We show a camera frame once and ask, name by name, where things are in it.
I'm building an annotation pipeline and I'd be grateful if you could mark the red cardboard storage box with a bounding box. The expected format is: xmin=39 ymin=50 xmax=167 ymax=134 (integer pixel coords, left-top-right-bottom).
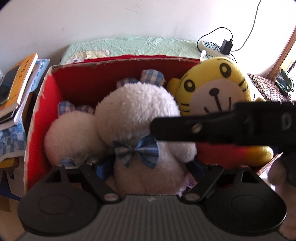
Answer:
xmin=23 ymin=54 xmax=283 ymax=193

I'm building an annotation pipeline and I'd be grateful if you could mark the yellow tiger plush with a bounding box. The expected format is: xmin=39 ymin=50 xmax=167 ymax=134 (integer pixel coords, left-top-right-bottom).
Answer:
xmin=166 ymin=57 xmax=273 ymax=169

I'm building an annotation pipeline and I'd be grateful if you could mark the white books stack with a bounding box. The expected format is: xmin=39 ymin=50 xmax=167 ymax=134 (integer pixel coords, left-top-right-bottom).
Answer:
xmin=1 ymin=59 xmax=44 ymax=131

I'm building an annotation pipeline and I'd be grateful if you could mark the green cartoon bed sheet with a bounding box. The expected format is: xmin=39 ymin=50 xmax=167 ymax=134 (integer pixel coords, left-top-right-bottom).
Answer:
xmin=60 ymin=37 xmax=200 ymax=65

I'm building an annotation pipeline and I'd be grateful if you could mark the yellow book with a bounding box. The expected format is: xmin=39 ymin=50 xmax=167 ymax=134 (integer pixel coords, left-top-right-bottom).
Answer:
xmin=1 ymin=53 xmax=38 ymax=116

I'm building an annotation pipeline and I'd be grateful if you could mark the blue checkered cloth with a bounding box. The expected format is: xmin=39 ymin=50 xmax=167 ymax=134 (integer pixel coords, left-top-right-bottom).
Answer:
xmin=1 ymin=59 xmax=50 ymax=161

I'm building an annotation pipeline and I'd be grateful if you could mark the black charger adapter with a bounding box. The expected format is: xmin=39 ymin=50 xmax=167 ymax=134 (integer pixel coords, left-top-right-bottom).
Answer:
xmin=220 ymin=39 xmax=233 ymax=55

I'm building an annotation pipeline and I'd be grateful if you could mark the black smartphone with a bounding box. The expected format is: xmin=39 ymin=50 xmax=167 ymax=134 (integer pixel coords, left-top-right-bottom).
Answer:
xmin=0 ymin=65 xmax=20 ymax=105

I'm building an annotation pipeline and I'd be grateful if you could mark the white power strip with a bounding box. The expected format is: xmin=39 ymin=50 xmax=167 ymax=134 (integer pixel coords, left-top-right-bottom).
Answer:
xmin=198 ymin=40 xmax=232 ymax=59

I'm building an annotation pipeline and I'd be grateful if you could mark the large white plush bunny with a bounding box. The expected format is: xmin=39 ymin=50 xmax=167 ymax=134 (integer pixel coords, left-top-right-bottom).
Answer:
xmin=94 ymin=69 xmax=198 ymax=197

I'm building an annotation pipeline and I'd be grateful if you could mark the small white plush bunny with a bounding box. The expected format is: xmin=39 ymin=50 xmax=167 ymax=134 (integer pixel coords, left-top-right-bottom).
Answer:
xmin=44 ymin=101 xmax=107 ymax=168

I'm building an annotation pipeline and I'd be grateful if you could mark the black charger cable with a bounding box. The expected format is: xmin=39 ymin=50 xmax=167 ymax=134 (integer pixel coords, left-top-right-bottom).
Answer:
xmin=196 ymin=0 xmax=262 ymax=63

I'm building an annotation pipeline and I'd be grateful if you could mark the person's right hand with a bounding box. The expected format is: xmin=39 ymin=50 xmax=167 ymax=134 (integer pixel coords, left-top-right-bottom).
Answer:
xmin=268 ymin=159 xmax=295 ymax=240

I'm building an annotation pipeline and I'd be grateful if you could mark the patterned cloth covered stool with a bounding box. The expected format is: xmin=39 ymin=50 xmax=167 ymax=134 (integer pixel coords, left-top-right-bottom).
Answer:
xmin=248 ymin=74 xmax=290 ymax=101

